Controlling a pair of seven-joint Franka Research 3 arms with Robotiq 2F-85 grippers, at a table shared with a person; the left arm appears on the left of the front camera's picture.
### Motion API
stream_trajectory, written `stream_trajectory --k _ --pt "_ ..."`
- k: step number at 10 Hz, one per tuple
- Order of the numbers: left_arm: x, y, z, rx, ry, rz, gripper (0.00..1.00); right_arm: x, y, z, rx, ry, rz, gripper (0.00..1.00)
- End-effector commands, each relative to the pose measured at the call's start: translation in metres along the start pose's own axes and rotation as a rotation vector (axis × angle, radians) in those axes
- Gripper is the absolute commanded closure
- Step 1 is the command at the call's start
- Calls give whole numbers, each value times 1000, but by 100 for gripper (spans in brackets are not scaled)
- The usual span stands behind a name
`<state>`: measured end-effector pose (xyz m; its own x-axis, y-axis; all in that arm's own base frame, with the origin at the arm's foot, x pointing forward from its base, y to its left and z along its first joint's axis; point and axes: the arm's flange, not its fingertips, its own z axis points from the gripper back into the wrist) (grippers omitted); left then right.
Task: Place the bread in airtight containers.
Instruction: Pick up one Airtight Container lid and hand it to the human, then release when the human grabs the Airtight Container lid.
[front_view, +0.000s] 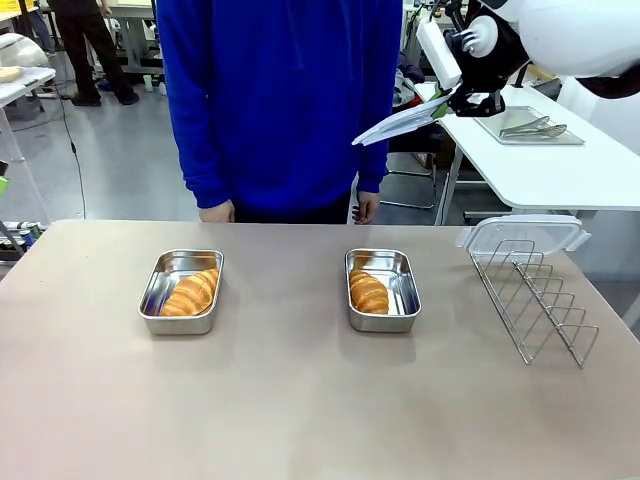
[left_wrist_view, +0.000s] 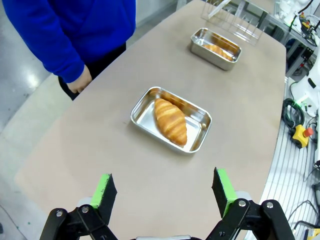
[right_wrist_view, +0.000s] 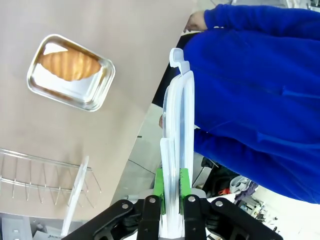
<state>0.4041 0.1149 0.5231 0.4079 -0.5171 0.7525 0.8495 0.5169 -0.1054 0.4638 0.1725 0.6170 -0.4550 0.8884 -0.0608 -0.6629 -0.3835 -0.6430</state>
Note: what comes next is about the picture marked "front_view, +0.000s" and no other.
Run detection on person's right forearm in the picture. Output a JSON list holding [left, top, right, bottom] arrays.
[[172, 114, 234, 211]]

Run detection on translucent plastic clip lid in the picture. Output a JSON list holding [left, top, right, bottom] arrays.
[[455, 213, 592, 256], [351, 85, 464, 147]]

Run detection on grey background workbench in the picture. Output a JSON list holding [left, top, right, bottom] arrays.
[[102, 0, 166, 76]]

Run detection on person's left forearm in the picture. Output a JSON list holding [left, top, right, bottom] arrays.
[[355, 139, 391, 194]]

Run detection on metal frame chair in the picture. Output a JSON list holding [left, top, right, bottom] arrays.
[[379, 144, 439, 210]]

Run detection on black hanging cable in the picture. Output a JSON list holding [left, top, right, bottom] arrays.
[[49, 74, 87, 220]]

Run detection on person's left hand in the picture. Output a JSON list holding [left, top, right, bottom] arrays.
[[349, 190, 380, 225]]

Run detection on bystander in blue jeans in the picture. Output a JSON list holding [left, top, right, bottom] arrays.
[[27, 0, 59, 56]]

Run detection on white workbench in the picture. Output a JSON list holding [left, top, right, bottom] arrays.
[[0, 66, 57, 166]]

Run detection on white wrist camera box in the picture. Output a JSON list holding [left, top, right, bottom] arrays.
[[416, 18, 464, 92]]

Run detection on white dome cover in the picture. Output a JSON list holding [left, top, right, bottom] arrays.
[[0, 33, 51, 71]]

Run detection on flat steel tray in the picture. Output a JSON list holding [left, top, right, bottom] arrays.
[[472, 104, 586, 146]]

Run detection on golden croissant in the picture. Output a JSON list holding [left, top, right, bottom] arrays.
[[348, 269, 390, 315], [159, 268, 221, 318]]

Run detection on bystander in black clothes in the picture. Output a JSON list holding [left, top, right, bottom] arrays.
[[47, 0, 141, 107]]

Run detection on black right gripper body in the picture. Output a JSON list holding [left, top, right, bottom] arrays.
[[449, 30, 531, 96]]

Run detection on steel tongs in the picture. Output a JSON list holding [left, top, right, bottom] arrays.
[[499, 115, 552, 139], [504, 123, 569, 140]]

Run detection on metal wire lid rack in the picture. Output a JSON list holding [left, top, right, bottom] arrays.
[[469, 238, 600, 370]]

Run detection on dark jacket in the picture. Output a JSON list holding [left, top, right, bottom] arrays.
[[394, 52, 426, 109]]

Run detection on person's right hand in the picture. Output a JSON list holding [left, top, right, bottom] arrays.
[[198, 199, 236, 224]]

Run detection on white side table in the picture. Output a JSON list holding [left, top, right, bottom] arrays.
[[414, 82, 640, 226]]

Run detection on steel rectangular container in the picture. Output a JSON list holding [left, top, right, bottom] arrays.
[[344, 248, 422, 334], [137, 249, 225, 336]]

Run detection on person in blue sweater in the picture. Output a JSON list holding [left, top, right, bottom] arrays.
[[154, 0, 404, 225]]

